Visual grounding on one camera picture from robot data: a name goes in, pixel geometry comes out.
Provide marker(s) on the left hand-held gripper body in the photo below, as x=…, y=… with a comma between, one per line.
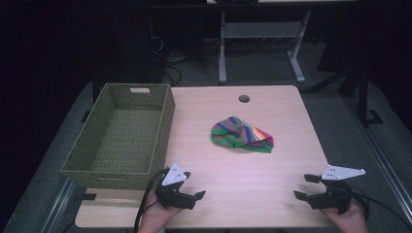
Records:
x=176, y=199

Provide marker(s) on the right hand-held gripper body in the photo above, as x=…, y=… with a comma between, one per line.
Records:
x=335, y=199

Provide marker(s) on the striped knitted pet sweater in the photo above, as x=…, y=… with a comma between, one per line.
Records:
x=239, y=134

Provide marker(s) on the person's left hand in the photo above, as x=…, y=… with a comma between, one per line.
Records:
x=154, y=216

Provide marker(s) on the person's right hand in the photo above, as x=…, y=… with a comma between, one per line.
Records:
x=350, y=223

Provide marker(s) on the green woven basket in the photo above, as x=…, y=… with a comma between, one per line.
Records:
x=129, y=129

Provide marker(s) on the black metal stand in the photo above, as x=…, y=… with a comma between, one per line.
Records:
x=362, y=97

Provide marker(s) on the dark computer tower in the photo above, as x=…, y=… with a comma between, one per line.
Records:
x=132, y=51

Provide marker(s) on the grey metal desk frame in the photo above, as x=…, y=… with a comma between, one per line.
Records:
x=259, y=30

